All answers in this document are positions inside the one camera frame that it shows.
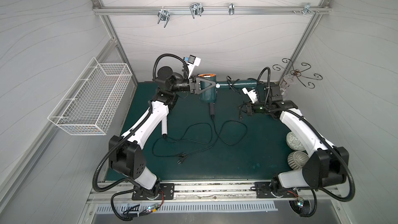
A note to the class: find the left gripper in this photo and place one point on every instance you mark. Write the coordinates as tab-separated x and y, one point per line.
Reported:
194	84

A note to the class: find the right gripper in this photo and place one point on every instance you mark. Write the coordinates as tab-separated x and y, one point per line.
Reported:
249	109

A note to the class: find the green hair dryer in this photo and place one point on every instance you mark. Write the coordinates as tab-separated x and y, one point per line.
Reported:
234	85

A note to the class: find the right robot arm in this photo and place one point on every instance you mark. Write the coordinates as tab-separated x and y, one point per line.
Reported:
327	168

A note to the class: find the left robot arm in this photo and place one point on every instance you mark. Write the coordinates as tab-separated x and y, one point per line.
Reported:
172	74

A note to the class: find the grey hair dryer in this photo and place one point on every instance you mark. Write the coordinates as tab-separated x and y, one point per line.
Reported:
212	110

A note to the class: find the white hair dryer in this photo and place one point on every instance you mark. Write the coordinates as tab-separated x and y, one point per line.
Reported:
164	128

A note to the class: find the green table mat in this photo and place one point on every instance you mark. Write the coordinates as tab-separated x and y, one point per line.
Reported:
199	148

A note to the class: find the black ornate jewelry stand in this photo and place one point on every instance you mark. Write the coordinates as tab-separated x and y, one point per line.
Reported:
295	75

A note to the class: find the metal hook clamp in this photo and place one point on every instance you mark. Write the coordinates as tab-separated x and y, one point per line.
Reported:
231	9
163	16
307	10
196	9

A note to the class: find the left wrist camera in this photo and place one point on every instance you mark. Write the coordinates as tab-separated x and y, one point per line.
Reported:
192	62

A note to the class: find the white slotted cable duct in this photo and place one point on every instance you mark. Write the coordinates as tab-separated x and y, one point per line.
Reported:
194	207

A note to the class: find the white wire basket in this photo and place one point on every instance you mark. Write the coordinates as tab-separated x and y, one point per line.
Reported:
90	104

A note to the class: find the aluminium top rail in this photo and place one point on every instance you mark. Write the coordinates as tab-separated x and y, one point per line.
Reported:
208	10

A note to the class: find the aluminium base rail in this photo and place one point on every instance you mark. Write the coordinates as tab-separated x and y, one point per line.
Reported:
194	191

